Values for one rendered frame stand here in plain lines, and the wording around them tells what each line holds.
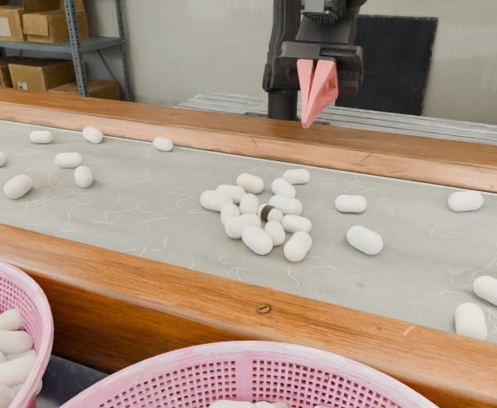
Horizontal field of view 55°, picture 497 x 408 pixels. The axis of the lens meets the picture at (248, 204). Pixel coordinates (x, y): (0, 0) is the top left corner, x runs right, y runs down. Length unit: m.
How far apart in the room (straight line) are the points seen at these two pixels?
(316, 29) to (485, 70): 1.97
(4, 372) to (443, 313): 0.33
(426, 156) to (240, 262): 0.31
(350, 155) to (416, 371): 0.38
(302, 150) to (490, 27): 1.94
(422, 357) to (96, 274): 0.25
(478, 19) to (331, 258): 2.15
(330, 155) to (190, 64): 2.39
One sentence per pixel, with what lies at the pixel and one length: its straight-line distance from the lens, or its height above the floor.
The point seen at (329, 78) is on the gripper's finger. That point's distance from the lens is 0.61.
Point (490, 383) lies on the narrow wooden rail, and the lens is 0.34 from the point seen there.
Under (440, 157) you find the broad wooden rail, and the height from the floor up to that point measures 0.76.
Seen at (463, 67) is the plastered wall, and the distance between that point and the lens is 2.56.
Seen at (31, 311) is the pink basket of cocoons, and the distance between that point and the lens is 0.41.
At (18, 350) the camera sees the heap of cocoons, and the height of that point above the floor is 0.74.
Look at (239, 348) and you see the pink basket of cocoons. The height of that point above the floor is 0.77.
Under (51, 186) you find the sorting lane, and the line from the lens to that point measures 0.64.
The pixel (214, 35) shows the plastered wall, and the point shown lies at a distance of 2.89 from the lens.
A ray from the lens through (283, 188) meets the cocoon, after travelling 0.54.
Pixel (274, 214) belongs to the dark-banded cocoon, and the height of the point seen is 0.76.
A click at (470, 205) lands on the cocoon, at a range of 0.58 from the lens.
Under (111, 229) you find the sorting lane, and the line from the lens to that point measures 0.52.
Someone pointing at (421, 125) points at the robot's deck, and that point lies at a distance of 1.12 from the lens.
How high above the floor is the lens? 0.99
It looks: 27 degrees down
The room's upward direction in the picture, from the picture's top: straight up
